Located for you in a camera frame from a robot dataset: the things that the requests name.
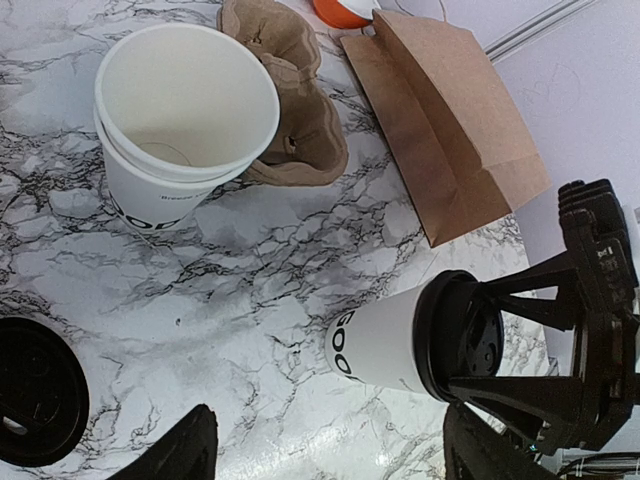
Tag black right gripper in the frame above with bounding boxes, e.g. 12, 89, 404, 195
448, 179, 638, 453

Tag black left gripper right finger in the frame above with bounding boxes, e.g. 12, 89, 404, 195
443, 402, 557, 480

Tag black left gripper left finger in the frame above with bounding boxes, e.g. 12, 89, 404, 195
110, 404, 218, 480

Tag black plastic cup lid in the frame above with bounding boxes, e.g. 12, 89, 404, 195
1, 317, 90, 467

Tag white paper cups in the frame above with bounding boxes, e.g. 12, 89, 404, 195
94, 23, 280, 233

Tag brown paper takeout bag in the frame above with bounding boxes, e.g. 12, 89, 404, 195
341, 10, 551, 247

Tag brown cardboard cup carrier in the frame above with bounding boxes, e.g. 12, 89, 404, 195
217, 1, 348, 187

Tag orange white bowl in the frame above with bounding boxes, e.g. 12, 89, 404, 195
312, 0, 381, 29

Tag right rear aluminium post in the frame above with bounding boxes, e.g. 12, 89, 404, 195
484, 0, 596, 62

